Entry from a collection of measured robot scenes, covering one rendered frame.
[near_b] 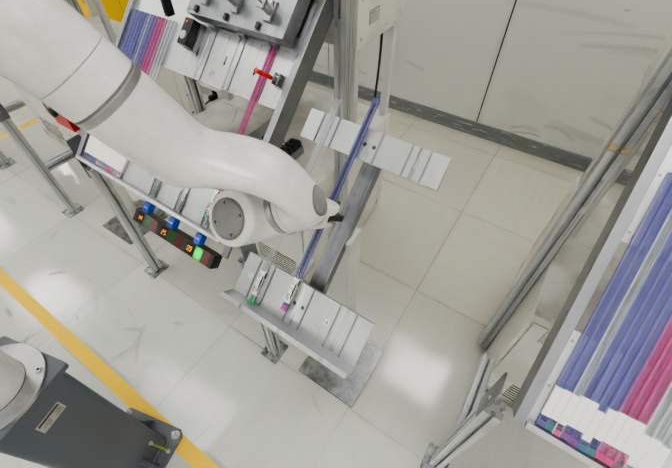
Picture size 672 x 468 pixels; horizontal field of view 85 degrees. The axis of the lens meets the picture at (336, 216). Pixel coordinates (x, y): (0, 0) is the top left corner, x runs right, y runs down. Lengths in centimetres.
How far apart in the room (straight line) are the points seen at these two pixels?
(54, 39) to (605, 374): 90
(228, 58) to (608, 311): 106
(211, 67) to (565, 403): 115
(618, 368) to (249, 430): 117
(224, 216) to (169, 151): 13
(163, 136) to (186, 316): 141
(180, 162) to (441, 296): 149
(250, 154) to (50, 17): 22
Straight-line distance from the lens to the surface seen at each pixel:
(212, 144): 49
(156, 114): 46
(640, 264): 83
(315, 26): 103
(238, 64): 113
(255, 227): 53
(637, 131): 98
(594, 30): 242
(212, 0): 119
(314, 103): 173
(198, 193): 111
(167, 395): 169
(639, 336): 85
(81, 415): 118
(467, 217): 215
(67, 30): 44
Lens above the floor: 150
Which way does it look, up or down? 47 degrees down
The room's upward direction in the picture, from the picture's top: straight up
